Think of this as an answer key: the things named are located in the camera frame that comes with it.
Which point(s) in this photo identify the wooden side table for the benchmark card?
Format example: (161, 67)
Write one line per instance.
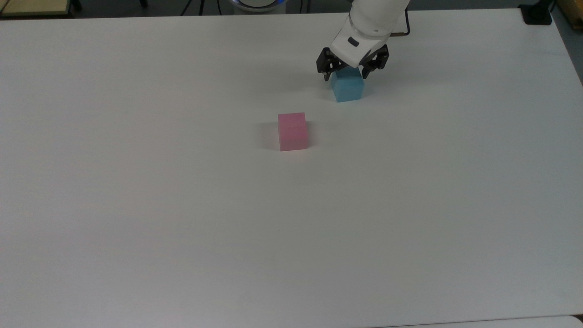
(34, 7)

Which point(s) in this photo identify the wooden board edge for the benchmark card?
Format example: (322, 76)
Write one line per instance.
(570, 11)

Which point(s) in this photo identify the pink foam cube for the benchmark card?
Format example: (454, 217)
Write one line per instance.
(292, 132)

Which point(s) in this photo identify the black table clamp mount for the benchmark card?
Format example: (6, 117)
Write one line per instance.
(536, 12)

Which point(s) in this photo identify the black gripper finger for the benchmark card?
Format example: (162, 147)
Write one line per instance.
(375, 60)
(327, 64)

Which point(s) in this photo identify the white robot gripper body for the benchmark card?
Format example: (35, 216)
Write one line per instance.
(357, 43)

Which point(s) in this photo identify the black tripod legs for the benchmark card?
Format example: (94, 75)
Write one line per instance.
(201, 6)

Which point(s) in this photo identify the blue foam cube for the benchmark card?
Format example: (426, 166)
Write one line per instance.
(350, 87)

